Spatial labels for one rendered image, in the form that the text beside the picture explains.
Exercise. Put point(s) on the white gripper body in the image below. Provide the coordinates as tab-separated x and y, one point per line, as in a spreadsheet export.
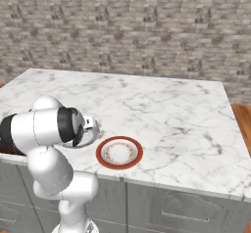
94	123

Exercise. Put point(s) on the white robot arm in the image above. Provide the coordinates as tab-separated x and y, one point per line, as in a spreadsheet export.
49	129

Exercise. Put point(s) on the red rimmed white plate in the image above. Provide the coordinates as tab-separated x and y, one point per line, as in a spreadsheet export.
119	152

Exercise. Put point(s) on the narrow grey cupboard front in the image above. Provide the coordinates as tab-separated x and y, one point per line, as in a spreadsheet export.
109	204

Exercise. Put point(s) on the wide grey drawer front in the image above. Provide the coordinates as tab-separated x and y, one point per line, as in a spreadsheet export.
183	207

